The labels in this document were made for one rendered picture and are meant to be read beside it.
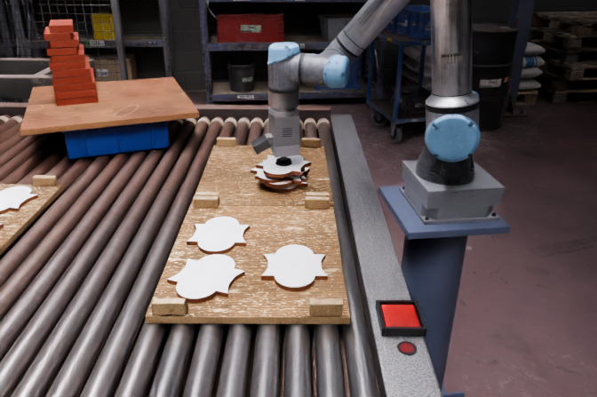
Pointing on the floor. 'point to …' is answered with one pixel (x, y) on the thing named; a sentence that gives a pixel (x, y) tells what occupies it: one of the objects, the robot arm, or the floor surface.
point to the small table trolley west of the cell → (384, 109)
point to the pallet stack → (566, 54)
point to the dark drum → (492, 69)
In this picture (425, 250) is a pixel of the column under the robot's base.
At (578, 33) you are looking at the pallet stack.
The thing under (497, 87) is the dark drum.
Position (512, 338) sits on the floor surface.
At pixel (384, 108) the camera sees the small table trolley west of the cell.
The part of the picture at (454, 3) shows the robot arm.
